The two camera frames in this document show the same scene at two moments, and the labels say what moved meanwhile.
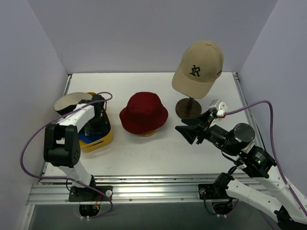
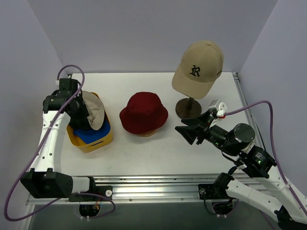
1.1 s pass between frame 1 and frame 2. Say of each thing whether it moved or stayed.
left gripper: moved
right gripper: stayed
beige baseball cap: stayed
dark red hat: stayed
